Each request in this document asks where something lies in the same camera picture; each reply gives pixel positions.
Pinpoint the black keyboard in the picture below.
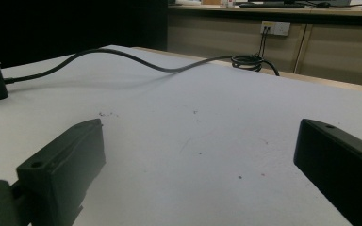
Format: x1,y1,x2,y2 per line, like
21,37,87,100
239,2,306,9

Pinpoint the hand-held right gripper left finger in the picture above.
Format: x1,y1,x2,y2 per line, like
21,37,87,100
15,118,107,226

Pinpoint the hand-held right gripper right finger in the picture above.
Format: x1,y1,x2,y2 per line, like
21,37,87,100
293,118,362,226

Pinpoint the black cable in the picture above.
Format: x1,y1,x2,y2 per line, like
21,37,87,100
3,29,281,85

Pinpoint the black curtain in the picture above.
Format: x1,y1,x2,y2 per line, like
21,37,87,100
0,0,169,69

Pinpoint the white wall socket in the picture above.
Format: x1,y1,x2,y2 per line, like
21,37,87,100
260,20,291,37

